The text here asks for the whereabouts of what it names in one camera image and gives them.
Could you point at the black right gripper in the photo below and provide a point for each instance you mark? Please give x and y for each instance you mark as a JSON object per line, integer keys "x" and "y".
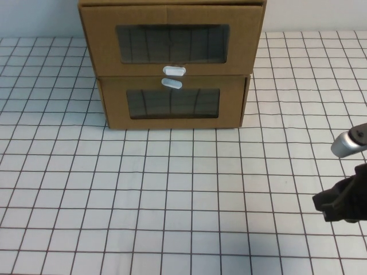
{"x": 358, "y": 194}

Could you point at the cardboard drawer with narrow window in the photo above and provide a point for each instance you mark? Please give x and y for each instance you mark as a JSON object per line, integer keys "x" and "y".
{"x": 114, "y": 114}

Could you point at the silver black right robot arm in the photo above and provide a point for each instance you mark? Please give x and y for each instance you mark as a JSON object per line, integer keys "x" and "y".
{"x": 342, "y": 146}

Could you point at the cardboard drawer sleeve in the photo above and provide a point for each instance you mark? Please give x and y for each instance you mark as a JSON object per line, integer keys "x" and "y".
{"x": 172, "y": 2}

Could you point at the white black-grid tablecloth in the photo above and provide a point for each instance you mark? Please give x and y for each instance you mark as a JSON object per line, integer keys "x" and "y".
{"x": 172, "y": 200}

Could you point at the cardboard drawer with wide window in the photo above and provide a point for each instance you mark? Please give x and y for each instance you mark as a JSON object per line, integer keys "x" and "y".
{"x": 97, "y": 43}

